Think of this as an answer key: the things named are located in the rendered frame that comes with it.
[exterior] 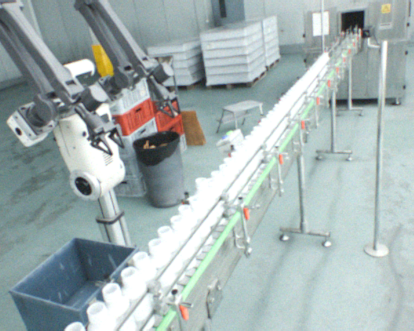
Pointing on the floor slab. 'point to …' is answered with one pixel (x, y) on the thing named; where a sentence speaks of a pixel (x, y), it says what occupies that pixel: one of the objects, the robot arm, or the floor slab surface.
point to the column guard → (104, 67)
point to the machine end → (361, 19)
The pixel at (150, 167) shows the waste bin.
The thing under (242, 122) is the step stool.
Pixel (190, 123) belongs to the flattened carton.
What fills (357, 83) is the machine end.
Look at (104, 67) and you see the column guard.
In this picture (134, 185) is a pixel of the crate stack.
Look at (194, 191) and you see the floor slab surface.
